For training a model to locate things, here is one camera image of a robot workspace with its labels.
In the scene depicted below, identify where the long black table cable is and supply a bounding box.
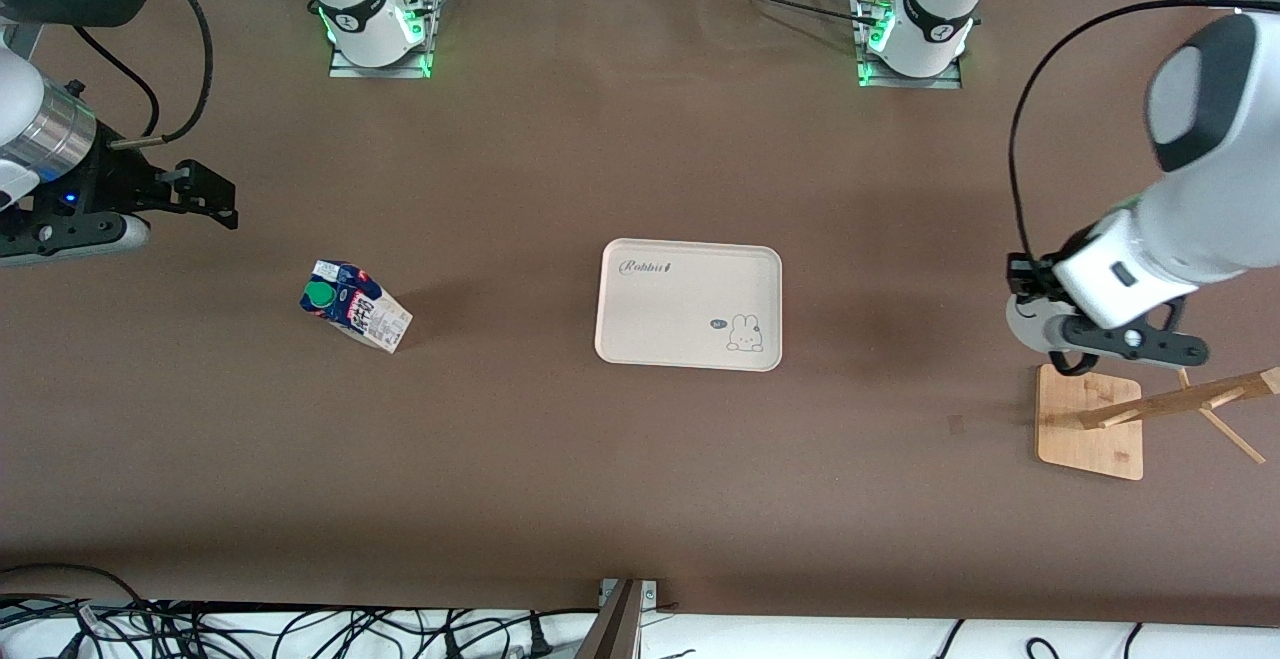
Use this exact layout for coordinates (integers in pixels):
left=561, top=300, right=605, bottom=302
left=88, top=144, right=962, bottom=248
left=690, top=0, right=881, bottom=28

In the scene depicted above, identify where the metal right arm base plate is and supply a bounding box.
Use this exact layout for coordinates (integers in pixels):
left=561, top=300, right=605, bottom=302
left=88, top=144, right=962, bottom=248
left=328, top=39, right=433, bottom=78

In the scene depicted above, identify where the looped black floor cable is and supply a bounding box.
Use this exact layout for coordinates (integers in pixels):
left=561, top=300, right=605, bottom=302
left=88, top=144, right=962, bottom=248
left=0, top=564, right=161, bottom=659

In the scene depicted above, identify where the black floor cable with plug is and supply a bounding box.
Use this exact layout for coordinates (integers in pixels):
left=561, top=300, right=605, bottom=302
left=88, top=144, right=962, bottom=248
left=280, top=607, right=601, bottom=659

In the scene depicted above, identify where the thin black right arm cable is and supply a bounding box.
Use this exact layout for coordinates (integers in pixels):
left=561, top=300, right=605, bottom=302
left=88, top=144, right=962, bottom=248
left=72, top=27, right=161, bottom=135

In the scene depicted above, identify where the blue milk carton green cap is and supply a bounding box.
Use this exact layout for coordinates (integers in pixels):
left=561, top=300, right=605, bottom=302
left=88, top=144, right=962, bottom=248
left=300, top=259, right=413, bottom=354

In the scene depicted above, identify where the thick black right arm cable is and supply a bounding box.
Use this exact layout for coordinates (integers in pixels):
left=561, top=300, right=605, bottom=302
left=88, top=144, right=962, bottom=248
left=105, top=0, right=215, bottom=150

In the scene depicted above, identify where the cream rabbit print tray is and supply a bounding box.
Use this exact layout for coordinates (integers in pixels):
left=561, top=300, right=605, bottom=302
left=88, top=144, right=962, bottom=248
left=594, top=238, right=783, bottom=372

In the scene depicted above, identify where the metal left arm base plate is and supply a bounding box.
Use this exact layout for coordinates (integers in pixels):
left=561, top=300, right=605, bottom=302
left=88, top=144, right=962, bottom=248
left=856, top=57, right=964, bottom=90

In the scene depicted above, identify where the wooden mug tree stand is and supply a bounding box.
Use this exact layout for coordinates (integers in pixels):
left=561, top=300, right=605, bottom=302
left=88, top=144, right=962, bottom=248
left=1035, top=364, right=1280, bottom=482

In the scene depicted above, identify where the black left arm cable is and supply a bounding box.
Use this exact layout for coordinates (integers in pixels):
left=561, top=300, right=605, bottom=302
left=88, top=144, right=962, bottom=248
left=1008, top=0, right=1280, bottom=265

